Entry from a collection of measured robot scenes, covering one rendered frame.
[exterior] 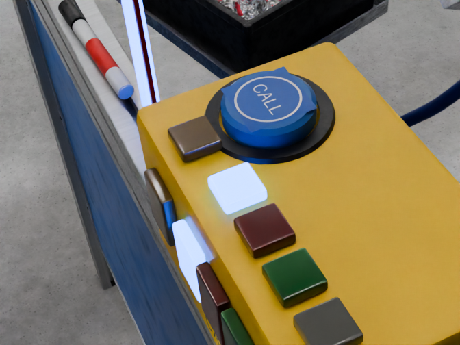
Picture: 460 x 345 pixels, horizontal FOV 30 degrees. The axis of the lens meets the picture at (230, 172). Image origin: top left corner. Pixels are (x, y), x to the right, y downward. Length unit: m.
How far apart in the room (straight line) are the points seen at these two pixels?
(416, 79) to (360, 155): 1.68
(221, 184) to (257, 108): 0.04
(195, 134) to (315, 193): 0.06
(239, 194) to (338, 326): 0.07
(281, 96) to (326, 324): 0.11
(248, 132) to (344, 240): 0.06
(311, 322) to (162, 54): 1.86
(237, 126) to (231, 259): 0.06
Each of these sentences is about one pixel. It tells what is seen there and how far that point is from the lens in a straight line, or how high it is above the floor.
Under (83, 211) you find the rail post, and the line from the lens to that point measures 1.49.
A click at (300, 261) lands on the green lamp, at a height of 1.08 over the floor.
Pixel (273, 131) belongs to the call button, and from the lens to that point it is 0.34.
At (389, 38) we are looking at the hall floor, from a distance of 2.14.
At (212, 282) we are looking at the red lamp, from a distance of 0.33.
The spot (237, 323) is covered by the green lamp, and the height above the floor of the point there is 1.06.
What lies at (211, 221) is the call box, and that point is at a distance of 0.33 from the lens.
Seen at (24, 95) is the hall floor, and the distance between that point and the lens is 2.10.
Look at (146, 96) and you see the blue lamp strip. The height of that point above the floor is 0.89.
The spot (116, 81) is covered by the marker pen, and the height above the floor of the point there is 0.87.
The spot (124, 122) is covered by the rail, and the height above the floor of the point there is 0.86.
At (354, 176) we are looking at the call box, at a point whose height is 1.07.
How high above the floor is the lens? 1.32
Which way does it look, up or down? 47 degrees down
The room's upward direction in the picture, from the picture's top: 6 degrees counter-clockwise
